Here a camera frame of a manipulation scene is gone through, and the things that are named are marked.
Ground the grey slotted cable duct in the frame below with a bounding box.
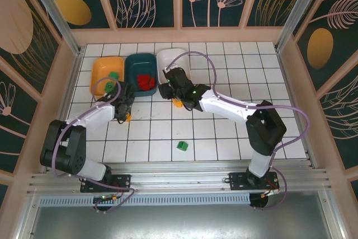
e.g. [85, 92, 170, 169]
[39, 194, 251, 207]

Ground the aluminium frame post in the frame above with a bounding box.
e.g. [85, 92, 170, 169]
[275, 0, 322, 52]
[22, 0, 85, 57]

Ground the teal plastic bin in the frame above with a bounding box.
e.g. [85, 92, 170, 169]
[124, 53, 159, 97]

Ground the dark panel with orange oval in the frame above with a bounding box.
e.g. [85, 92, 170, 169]
[44, 0, 113, 30]

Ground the grey metal sheet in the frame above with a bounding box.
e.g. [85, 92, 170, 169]
[26, 205, 341, 239]

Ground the white plastic bin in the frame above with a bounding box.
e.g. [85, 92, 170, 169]
[156, 48, 193, 83]

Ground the dark panel with flower outline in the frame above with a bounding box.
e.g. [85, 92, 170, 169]
[0, 61, 39, 173]

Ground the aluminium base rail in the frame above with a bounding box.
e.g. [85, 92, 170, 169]
[26, 161, 335, 195]

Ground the aluminium table side rail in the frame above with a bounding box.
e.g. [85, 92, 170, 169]
[275, 45, 319, 168]
[41, 50, 86, 174]

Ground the dark panel orange oval feather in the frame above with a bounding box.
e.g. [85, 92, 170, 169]
[295, 0, 358, 92]

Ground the dark panel with pink oval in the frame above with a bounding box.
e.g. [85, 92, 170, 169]
[0, 0, 62, 95]

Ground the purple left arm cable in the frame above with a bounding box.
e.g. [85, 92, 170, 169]
[51, 77, 138, 213]

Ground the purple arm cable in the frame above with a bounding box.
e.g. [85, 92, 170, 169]
[164, 51, 310, 211]
[51, 77, 138, 213]

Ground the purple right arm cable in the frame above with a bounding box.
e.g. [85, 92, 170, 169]
[164, 51, 310, 211]

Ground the dark panel with feather outline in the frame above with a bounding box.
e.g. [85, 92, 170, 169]
[318, 81, 358, 170]

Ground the orange plastic bin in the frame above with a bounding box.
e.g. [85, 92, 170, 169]
[89, 56, 126, 101]

